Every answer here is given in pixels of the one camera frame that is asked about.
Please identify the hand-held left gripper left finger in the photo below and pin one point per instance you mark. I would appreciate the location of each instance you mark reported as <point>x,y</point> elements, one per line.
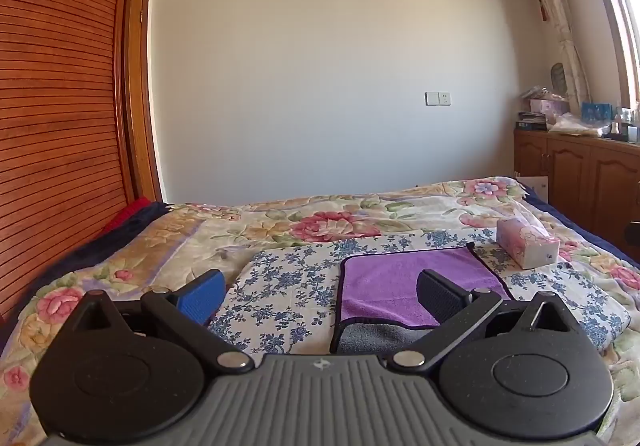
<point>202,300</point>

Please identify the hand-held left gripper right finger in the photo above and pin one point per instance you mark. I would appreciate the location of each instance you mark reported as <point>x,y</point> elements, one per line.
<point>440,298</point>

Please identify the purple towel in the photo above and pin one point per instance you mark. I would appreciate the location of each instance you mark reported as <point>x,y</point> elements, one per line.
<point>385,281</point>

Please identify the grey towel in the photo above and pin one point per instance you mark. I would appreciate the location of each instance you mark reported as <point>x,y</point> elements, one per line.
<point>370,337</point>

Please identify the blue floral white cloth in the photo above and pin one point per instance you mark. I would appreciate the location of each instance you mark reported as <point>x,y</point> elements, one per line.
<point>285,286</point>

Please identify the pink floral tissue box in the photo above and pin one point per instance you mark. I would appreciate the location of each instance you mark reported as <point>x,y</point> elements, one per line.
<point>525,243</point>

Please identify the red cloth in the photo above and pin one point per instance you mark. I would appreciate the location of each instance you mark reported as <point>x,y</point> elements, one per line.
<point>127,216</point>

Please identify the floral bedspread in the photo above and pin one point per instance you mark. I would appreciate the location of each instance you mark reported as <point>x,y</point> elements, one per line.
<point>325,221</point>

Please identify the white cardboard box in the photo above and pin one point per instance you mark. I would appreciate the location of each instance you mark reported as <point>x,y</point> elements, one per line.
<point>534,187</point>

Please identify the dark blue bed sheet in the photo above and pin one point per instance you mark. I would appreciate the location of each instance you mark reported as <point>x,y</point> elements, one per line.
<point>575,221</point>

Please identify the wooden cabinet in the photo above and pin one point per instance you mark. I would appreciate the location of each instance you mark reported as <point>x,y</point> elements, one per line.
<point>590,181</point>

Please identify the stack of books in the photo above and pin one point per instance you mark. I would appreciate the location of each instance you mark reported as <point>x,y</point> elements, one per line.
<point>531,120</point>

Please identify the clear plastic bag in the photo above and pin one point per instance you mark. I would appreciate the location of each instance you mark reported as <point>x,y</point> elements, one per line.
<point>575,124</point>

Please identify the wooden slatted wardrobe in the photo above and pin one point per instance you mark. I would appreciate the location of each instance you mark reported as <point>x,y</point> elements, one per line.
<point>50,125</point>

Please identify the blue box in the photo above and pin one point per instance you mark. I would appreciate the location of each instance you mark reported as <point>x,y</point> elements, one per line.
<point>596,112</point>

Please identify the cream patterned curtain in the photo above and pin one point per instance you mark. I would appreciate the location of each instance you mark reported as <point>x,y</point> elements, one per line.
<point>560,15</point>

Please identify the white wall socket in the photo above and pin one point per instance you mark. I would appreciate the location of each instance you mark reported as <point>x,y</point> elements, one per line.
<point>438,98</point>

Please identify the wooden window frame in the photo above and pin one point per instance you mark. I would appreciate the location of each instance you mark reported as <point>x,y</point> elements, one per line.
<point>612,0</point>

